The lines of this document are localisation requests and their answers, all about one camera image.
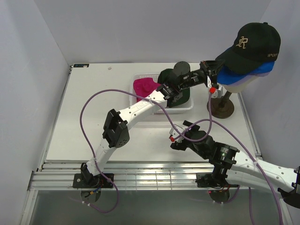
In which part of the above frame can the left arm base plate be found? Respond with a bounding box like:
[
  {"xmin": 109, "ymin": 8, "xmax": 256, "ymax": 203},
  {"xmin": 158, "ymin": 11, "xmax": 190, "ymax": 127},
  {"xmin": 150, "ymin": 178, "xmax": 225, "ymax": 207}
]
[{"xmin": 72, "ymin": 173, "xmax": 113, "ymax": 189}]

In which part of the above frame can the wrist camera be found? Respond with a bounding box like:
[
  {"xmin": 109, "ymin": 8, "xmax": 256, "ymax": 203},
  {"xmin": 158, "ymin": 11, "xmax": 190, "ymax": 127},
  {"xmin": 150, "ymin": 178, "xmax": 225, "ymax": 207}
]
[
  {"xmin": 169, "ymin": 125, "xmax": 184, "ymax": 143},
  {"xmin": 207, "ymin": 77, "xmax": 224, "ymax": 98}
]

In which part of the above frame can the blue baseball cap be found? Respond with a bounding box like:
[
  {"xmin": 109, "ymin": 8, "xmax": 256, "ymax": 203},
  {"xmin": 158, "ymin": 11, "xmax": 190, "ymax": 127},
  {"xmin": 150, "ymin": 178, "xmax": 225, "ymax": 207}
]
[{"xmin": 217, "ymin": 62, "xmax": 275, "ymax": 85}]

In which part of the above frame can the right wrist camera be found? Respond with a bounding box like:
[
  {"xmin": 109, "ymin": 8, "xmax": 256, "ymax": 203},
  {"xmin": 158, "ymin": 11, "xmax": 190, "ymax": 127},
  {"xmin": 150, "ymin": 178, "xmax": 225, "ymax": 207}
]
[{"xmin": 169, "ymin": 125, "xmax": 184, "ymax": 143}]

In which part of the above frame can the clear plastic bin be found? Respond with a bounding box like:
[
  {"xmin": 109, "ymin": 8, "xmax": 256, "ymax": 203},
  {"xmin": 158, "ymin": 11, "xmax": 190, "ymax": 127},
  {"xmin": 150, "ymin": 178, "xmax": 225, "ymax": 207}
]
[{"xmin": 129, "ymin": 73, "xmax": 195, "ymax": 116}]

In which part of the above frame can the black baseball cap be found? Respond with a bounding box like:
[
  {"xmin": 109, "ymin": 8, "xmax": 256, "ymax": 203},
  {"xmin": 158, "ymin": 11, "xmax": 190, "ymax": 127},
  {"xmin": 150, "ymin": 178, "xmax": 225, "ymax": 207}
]
[{"xmin": 216, "ymin": 22, "xmax": 281, "ymax": 75}]

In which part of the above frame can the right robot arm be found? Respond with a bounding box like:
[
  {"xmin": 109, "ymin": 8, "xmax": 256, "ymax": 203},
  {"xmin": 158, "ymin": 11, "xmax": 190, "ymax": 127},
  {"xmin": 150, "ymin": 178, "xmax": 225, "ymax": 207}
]
[{"xmin": 169, "ymin": 121, "xmax": 300, "ymax": 208}]

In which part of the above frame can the magenta baseball cap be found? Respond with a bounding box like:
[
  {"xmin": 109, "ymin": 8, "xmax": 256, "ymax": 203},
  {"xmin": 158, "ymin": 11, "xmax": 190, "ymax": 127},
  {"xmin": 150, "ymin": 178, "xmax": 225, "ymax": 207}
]
[{"xmin": 133, "ymin": 77, "xmax": 160, "ymax": 98}]

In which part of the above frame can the purple baseball cap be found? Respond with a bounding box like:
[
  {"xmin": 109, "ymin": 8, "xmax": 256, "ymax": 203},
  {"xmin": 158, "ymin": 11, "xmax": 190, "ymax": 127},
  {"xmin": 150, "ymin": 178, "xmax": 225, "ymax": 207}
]
[{"xmin": 231, "ymin": 71, "xmax": 270, "ymax": 86}]

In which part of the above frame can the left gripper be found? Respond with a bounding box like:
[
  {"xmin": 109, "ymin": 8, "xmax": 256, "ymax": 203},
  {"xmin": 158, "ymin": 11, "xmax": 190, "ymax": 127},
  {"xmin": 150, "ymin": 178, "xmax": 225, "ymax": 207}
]
[{"xmin": 179, "ymin": 60, "xmax": 225, "ymax": 90}]

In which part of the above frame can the brown round stand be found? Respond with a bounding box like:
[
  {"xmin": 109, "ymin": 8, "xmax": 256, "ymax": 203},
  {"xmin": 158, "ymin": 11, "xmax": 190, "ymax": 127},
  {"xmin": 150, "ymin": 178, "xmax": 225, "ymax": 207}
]
[{"xmin": 207, "ymin": 91, "xmax": 234, "ymax": 119}]

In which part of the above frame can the beige mannequin head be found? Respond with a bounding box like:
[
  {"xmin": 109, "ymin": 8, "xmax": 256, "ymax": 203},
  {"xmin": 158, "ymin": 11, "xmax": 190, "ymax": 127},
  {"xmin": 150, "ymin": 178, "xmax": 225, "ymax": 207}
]
[{"xmin": 222, "ymin": 80, "xmax": 254, "ymax": 93}]

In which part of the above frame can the dark green baseball cap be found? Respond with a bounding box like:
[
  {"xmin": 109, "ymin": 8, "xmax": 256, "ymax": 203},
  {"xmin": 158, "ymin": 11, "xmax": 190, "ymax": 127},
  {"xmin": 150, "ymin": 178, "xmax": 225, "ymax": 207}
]
[{"xmin": 157, "ymin": 68, "xmax": 190, "ymax": 108}]

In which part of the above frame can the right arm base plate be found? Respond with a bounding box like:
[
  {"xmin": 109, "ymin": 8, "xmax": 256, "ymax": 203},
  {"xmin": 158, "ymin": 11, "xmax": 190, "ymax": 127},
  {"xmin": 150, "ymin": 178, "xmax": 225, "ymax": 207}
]
[{"xmin": 195, "ymin": 173, "xmax": 238, "ymax": 189}]

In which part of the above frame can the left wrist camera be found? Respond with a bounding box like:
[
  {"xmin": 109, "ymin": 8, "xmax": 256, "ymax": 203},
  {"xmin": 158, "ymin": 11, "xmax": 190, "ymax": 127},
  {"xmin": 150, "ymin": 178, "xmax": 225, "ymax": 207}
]
[{"xmin": 207, "ymin": 77, "xmax": 224, "ymax": 98}]

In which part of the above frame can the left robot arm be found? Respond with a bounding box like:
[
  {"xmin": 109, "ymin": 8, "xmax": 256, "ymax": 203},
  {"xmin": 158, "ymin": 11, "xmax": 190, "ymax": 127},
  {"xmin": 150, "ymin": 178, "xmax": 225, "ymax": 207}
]
[{"xmin": 81, "ymin": 60, "xmax": 225, "ymax": 188}]

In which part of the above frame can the aluminium rail frame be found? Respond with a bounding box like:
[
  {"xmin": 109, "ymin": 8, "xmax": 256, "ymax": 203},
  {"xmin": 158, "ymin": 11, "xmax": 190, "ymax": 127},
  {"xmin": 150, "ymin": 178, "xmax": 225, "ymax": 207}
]
[{"xmin": 21, "ymin": 63, "xmax": 278, "ymax": 225}]

